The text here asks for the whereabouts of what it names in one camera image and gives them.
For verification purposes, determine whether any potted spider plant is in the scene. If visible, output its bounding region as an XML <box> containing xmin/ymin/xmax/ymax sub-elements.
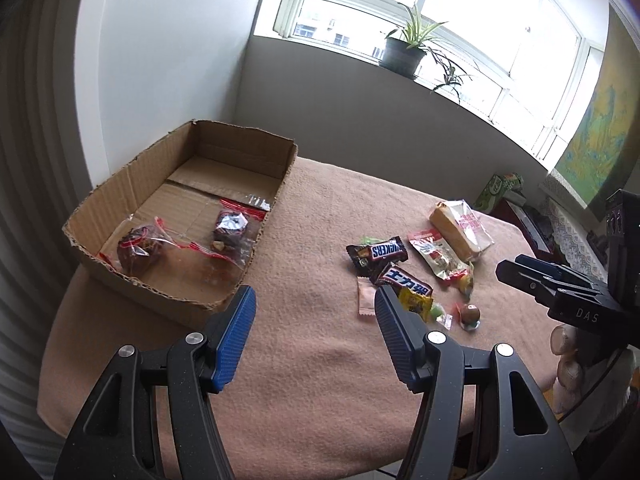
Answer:
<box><xmin>378</xmin><ymin>3</ymin><xmax>470</xmax><ymax>103</ymax></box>

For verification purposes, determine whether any green carton box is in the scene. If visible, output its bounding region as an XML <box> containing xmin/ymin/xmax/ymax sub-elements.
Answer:
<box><xmin>473</xmin><ymin>172</ymin><xmax>524</xmax><ymax>214</ymax></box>

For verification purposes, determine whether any Snickers bar English label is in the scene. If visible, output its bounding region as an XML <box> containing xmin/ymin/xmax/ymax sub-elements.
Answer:
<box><xmin>346</xmin><ymin>236</ymin><xmax>408</xmax><ymax>278</ymax></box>

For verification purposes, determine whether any green yellow triangular candy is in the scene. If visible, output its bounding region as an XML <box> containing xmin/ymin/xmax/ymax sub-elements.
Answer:
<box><xmin>452</xmin><ymin>266</ymin><xmax>474</xmax><ymax>297</ymax></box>

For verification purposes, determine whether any red white snack pouch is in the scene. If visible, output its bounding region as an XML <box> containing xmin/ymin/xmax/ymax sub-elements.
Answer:
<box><xmin>408</xmin><ymin>229</ymin><xmax>472</xmax><ymax>283</ymax></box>

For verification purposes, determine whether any dark side cabinet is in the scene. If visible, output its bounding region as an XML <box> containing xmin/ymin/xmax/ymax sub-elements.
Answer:
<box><xmin>491</xmin><ymin>198</ymin><xmax>606</xmax><ymax>281</ymax></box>

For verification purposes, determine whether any Snickers bar Chinese label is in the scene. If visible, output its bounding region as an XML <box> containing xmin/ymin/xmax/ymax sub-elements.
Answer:
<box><xmin>370</xmin><ymin>262</ymin><xmax>433</xmax><ymax>297</ymax></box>

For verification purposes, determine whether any wall map poster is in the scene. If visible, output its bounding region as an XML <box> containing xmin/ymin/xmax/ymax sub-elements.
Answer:
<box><xmin>552</xmin><ymin>10</ymin><xmax>640</xmax><ymax>220</ymax></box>

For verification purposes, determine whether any black yellow candy packet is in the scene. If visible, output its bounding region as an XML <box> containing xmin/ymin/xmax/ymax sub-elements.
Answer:
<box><xmin>398</xmin><ymin>287</ymin><xmax>433</xmax><ymax>323</ymax></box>

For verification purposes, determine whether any brown cake in bag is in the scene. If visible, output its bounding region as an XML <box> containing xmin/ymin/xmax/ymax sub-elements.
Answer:
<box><xmin>96</xmin><ymin>216</ymin><xmax>204</xmax><ymax>280</ymax></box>

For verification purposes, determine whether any pink table cloth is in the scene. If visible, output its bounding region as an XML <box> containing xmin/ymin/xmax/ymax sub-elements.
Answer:
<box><xmin>37</xmin><ymin>157</ymin><xmax>558</xmax><ymax>479</ymax></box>

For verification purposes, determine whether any window frame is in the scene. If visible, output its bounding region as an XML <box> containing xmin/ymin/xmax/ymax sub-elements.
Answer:
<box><xmin>260</xmin><ymin>0</ymin><xmax>608</xmax><ymax>167</ymax></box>

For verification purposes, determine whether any pink candy sachet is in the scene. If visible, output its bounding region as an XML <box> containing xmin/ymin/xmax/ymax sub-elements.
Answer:
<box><xmin>357</xmin><ymin>276</ymin><xmax>376</xmax><ymax>316</ymax></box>

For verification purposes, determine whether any cardboard box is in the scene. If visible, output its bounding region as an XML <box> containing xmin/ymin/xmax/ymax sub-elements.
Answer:
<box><xmin>63</xmin><ymin>120</ymin><xmax>297</xmax><ymax>327</ymax></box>

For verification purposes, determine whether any packaged sliced bread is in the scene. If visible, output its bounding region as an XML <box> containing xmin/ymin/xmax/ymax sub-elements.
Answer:
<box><xmin>430</xmin><ymin>200</ymin><xmax>495</xmax><ymax>263</ymax></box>

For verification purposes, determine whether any dark brownie in bag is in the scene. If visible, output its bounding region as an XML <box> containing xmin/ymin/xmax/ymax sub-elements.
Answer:
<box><xmin>188</xmin><ymin>198</ymin><xmax>267</xmax><ymax>269</ymax></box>

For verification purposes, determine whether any white gloved right hand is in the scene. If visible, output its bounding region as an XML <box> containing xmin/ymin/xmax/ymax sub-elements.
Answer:
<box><xmin>550</xmin><ymin>325</ymin><xmax>636</xmax><ymax>426</ymax></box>

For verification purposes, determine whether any green jelly candy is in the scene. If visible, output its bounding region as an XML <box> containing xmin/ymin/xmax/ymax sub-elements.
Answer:
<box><xmin>430</xmin><ymin>302</ymin><xmax>452</xmax><ymax>330</ymax></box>

